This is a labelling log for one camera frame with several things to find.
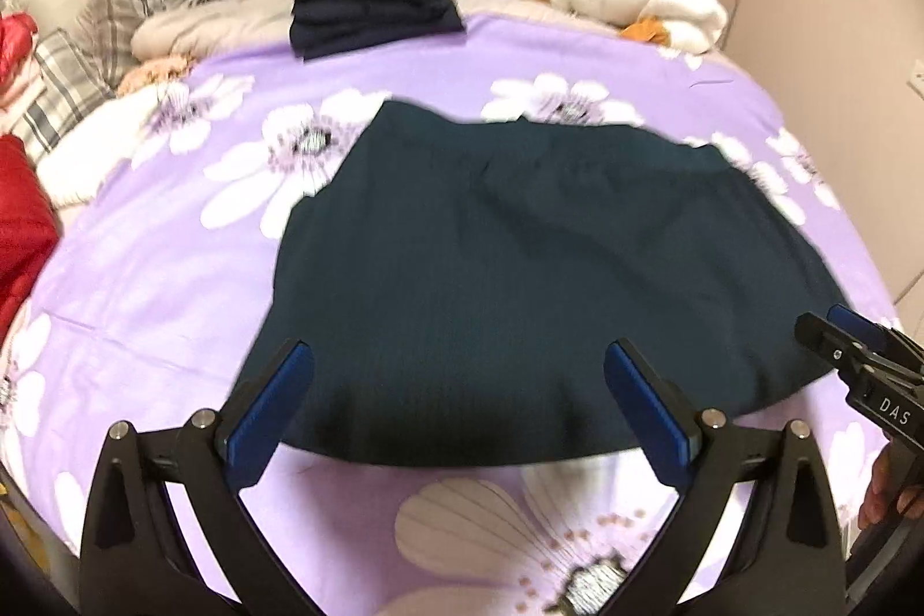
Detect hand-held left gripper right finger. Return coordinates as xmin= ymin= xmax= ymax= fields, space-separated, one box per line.
xmin=602 ymin=338 xmax=847 ymax=616

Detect person's right hand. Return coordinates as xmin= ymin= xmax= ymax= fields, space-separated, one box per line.
xmin=858 ymin=443 xmax=908 ymax=535

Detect purple floral bed sheet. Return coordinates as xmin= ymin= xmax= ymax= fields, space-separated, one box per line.
xmin=0 ymin=13 xmax=903 ymax=616

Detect navy zip jacket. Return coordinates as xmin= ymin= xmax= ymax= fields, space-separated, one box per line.
xmin=244 ymin=98 xmax=854 ymax=469

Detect white duvet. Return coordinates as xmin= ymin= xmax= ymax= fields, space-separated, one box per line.
xmin=35 ymin=80 xmax=178 ymax=207

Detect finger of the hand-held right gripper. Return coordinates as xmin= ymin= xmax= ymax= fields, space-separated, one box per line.
xmin=792 ymin=313 xmax=871 ymax=390
xmin=825 ymin=302 xmax=924 ymax=375

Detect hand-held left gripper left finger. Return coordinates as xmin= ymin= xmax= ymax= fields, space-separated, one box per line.
xmin=78 ymin=338 xmax=319 ymax=616

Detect beige quilt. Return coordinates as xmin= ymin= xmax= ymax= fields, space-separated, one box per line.
xmin=132 ymin=0 xmax=622 ymax=63

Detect red down jacket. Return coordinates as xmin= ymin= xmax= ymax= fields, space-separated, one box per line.
xmin=0 ymin=12 xmax=39 ymax=77
xmin=0 ymin=134 xmax=61 ymax=318

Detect peach cloth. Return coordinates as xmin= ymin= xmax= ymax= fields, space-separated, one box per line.
xmin=117 ymin=51 xmax=198 ymax=99

